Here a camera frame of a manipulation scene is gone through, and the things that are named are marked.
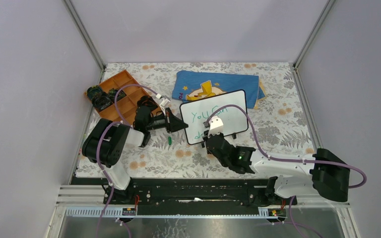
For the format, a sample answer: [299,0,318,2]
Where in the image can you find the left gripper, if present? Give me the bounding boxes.
[145,107,189,133]

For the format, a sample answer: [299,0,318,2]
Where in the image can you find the small whiteboard black frame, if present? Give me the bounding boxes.
[180,90,249,145]

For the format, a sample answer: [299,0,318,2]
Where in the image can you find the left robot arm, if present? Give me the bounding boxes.
[81,106,189,204]

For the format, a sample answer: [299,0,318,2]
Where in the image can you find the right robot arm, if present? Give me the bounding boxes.
[203,131,350,204]

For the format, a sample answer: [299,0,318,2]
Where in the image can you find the dark rolled fabric right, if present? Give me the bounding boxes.
[137,95,158,111]

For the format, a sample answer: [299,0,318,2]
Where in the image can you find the dark rolled fabric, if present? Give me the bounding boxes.
[137,95,158,111]
[108,88,126,103]
[85,85,113,112]

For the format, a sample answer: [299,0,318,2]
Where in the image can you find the blue cartoon cloth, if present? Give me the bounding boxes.
[172,70,266,109]

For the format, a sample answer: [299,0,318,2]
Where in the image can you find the orange compartment tray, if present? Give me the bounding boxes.
[84,70,161,124]

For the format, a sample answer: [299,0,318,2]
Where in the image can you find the floral table cloth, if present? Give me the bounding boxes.
[78,62,316,179]

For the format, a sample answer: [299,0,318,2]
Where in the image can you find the dark rolled fabric middle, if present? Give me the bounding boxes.
[108,88,126,103]

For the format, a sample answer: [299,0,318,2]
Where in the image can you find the dark rolled fabric left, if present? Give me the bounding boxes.
[85,85,113,112]

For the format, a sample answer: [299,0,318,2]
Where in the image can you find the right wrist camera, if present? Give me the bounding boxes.
[203,116,224,137]

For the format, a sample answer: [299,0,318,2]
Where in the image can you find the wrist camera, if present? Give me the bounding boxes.
[155,94,171,114]
[203,116,224,137]

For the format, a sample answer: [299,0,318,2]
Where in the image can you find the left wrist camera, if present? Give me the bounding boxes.
[155,94,171,114]

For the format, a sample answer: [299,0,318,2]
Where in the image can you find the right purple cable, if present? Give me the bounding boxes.
[207,104,368,189]

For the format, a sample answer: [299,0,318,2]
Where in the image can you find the purple cable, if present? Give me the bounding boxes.
[95,84,158,238]
[207,104,368,189]

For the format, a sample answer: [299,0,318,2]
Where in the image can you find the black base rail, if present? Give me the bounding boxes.
[103,178,299,217]

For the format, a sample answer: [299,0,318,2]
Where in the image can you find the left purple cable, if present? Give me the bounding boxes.
[95,84,158,238]

